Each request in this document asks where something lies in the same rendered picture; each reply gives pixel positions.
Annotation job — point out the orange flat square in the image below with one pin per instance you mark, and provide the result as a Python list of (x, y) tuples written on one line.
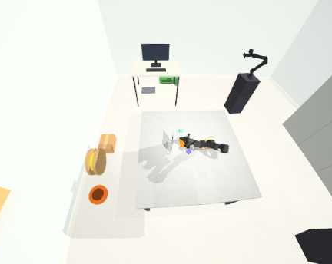
[(182, 143)]

